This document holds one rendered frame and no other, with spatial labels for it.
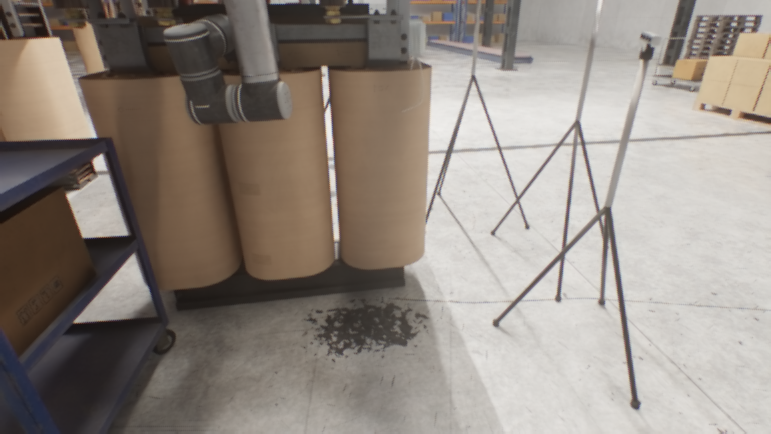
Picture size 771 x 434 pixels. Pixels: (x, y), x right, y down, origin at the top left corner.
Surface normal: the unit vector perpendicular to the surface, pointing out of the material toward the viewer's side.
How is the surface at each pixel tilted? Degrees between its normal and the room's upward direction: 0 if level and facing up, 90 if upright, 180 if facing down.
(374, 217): 90
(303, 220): 90
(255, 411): 0
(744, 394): 0
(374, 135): 90
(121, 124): 90
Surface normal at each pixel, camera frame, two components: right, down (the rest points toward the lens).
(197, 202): 0.64, 0.31
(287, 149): 0.16, 0.40
